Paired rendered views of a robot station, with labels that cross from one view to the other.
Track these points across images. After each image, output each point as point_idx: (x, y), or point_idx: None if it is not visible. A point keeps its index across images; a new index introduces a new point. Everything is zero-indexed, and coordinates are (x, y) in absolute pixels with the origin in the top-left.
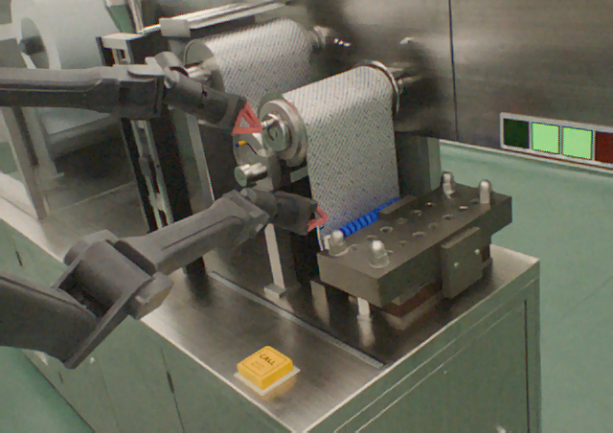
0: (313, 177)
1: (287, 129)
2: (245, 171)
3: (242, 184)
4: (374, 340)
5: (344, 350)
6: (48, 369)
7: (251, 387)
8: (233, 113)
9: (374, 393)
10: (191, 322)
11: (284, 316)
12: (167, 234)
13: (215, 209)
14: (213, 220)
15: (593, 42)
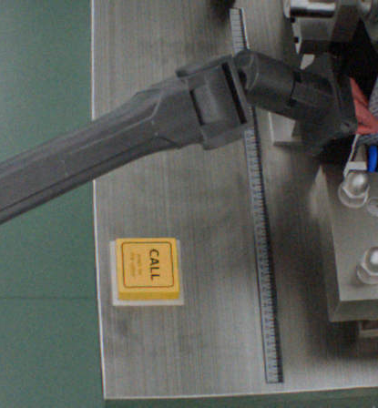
0: None
1: None
2: (293, 5)
3: (284, 10)
4: (306, 332)
5: (261, 317)
6: None
7: (111, 282)
8: None
9: (239, 401)
10: (137, 91)
11: (250, 188)
12: None
13: (139, 118)
14: (107, 153)
15: None
